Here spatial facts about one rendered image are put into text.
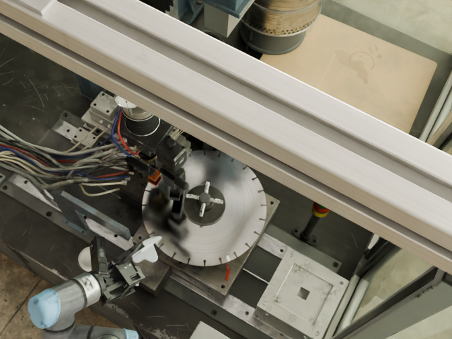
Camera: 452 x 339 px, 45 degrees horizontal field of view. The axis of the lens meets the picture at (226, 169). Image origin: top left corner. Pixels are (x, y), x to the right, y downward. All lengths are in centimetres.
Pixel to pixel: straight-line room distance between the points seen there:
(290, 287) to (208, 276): 22
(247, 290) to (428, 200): 132
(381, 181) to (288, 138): 6
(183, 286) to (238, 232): 26
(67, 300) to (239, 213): 48
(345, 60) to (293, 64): 18
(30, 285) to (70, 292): 118
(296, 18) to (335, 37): 32
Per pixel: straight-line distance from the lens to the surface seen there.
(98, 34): 35
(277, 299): 146
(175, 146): 120
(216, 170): 151
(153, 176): 148
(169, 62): 33
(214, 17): 137
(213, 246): 143
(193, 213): 145
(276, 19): 178
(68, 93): 192
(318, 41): 204
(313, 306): 148
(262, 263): 163
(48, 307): 128
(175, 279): 161
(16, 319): 247
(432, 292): 68
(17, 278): 251
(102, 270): 139
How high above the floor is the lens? 232
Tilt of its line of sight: 64 degrees down
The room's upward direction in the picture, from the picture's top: 6 degrees clockwise
